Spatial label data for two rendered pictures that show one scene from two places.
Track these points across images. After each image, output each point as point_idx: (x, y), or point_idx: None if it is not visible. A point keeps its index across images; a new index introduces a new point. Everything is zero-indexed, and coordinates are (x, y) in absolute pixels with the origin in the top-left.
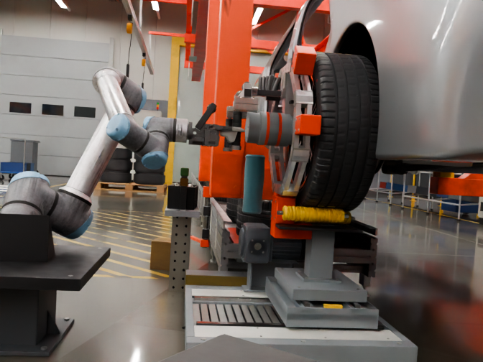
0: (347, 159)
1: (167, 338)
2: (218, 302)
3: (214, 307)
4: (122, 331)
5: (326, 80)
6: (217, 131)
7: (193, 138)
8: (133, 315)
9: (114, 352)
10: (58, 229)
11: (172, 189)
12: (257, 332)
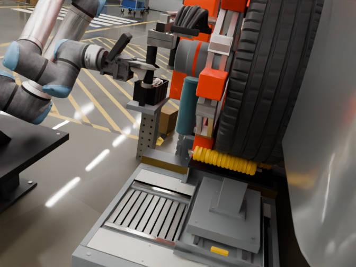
0: (255, 130)
1: (87, 224)
2: (151, 192)
3: (142, 198)
4: (61, 205)
5: (250, 27)
6: (126, 66)
7: (104, 69)
8: (86, 185)
9: (33, 233)
10: (18, 117)
11: (138, 85)
12: (143, 254)
